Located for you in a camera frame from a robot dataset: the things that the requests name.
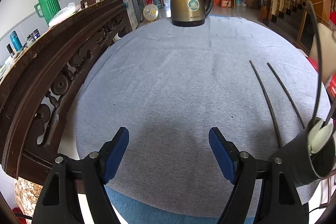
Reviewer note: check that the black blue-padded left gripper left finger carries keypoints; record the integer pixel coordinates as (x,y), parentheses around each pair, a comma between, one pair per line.
(58,201)

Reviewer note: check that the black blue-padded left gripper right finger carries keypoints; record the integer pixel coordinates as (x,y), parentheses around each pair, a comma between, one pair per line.
(278,202)

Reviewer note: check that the black utensil holder cup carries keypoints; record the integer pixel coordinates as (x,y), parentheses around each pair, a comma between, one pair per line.
(296,156)

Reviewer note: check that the white ceramic spoon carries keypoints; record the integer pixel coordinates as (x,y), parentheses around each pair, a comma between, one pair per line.
(312,134)
(322,137)

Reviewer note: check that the carved dark wooden bench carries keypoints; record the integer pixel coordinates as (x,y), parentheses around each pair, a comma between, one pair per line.
(40,88)

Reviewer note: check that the light blue table cloth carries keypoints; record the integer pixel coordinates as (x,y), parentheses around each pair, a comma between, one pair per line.
(169,86)

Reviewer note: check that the blue thermos bottle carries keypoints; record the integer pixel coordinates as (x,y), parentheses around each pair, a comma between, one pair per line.
(16,41)

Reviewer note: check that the beige sofa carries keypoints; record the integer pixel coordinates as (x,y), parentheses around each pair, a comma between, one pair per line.
(328,46)

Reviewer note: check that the wooden stair railing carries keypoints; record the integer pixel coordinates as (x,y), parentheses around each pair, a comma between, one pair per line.
(287,1)

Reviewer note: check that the white chest freezer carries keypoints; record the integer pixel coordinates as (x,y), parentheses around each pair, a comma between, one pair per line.
(126,7)

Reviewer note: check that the green plastic jug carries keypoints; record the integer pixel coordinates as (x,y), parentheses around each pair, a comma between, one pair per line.
(47,9)

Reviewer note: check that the small yellow fan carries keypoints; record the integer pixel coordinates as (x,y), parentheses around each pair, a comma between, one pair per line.
(150,12)

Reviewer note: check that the gold electric kettle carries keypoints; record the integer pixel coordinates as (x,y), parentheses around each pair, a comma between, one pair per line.
(190,13)

